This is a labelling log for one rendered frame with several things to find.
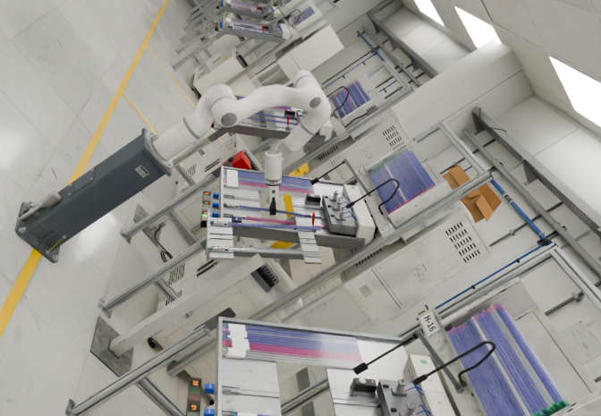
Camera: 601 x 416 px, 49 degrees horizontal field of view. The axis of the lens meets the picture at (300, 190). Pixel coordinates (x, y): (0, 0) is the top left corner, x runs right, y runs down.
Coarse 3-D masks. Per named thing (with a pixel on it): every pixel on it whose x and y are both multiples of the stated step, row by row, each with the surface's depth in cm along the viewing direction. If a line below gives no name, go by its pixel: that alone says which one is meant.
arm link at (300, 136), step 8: (296, 128) 314; (304, 128) 312; (288, 136) 317; (296, 136) 314; (304, 136) 313; (312, 136) 316; (280, 144) 328; (288, 144) 316; (296, 144) 315; (304, 144) 317; (288, 152) 329
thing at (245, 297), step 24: (240, 240) 364; (192, 264) 375; (216, 264) 357; (192, 288) 351; (240, 288) 328; (288, 288) 393; (216, 312) 333; (240, 312) 334; (288, 312) 364; (168, 336) 336
